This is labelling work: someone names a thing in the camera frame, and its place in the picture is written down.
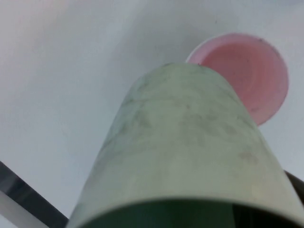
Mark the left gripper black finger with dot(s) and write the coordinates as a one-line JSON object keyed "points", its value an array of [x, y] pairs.
{"points": [[298, 192]]}

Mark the green plastic cup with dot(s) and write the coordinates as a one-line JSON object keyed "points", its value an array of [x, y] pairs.
{"points": [[180, 147]]}

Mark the pink plastic cup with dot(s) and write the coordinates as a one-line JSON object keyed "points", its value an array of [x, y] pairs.
{"points": [[251, 78]]}

